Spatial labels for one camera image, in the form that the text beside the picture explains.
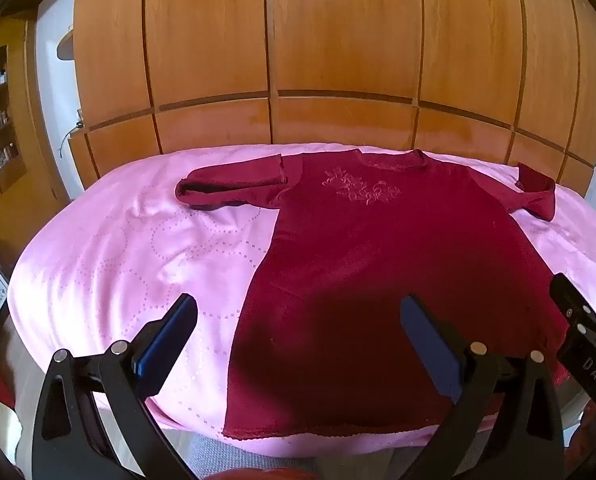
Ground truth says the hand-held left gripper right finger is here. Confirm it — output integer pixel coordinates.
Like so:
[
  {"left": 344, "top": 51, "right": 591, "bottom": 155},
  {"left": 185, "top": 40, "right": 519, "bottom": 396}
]
[{"left": 399, "top": 294, "right": 565, "bottom": 480}]

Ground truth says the pink quilted blanket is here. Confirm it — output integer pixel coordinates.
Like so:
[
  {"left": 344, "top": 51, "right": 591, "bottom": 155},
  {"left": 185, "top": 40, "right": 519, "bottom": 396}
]
[{"left": 5, "top": 141, "right": 596, "bottom": 458}]

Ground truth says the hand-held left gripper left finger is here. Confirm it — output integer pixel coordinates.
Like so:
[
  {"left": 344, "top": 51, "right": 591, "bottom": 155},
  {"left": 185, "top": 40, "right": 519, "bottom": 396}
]
[{"left": 30, "top": 292, "right": 199, "bottom": 480}]

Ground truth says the dark hanging cable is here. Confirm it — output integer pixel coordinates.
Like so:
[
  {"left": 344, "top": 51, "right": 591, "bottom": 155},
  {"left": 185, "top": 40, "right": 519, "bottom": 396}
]
[{"left": 58, "top": 107, "right": 86, "bottom": 162}]

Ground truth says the wooden shelf unit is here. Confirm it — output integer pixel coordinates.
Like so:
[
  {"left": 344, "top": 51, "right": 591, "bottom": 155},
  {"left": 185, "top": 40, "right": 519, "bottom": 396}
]
[{"left": 0, "top": 15, "right": 71, "bottom": 241}]

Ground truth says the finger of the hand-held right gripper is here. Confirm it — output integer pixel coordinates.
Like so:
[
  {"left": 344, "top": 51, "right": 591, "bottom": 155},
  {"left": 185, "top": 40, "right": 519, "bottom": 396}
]
[{"left": 549, "top": 272, "right": 596, "bottom": 343}]

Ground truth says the dark red embroidered sweater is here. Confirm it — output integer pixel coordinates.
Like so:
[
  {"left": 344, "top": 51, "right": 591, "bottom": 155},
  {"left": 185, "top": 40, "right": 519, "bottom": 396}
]
[{"left": 174, "top": 147, "right": 572, "bottom": 442}]

